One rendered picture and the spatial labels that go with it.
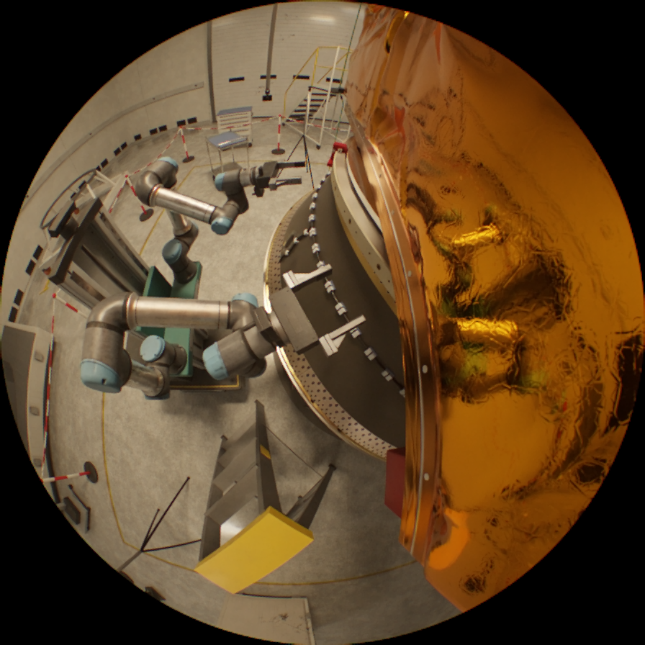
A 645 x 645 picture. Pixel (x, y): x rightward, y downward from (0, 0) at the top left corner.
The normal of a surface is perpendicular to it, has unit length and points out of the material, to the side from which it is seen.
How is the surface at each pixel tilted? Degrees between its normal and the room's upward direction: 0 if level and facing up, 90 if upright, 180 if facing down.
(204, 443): 0
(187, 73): 90
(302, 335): 10
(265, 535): 0
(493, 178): 91
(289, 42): 90
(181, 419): 0
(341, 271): 62
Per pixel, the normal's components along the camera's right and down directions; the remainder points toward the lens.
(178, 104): 0.02, 0.93
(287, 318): 0.00, -0.28
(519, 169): -0.99, -0.07
